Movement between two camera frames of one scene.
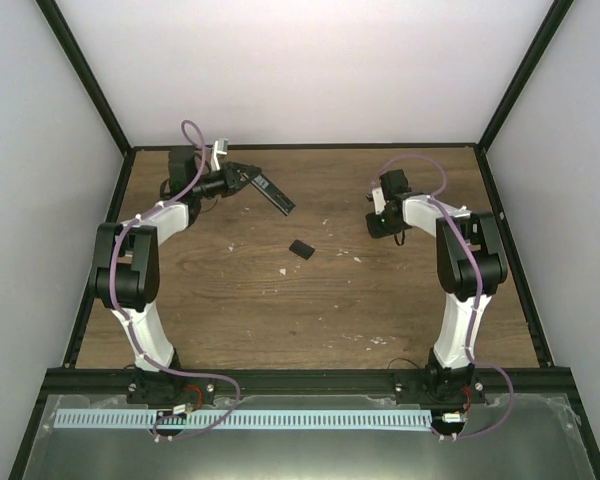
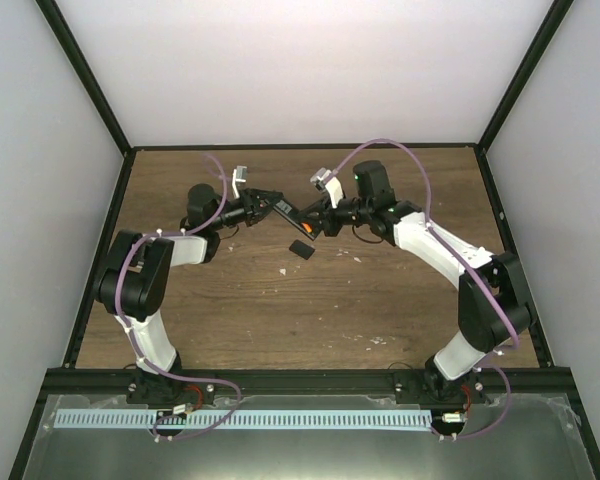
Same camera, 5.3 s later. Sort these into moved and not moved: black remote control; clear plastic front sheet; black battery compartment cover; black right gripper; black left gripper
Moved: black right gripper; black remote control; black left gripper
Not moved: black battery compartment cover; clear plastic front sheet
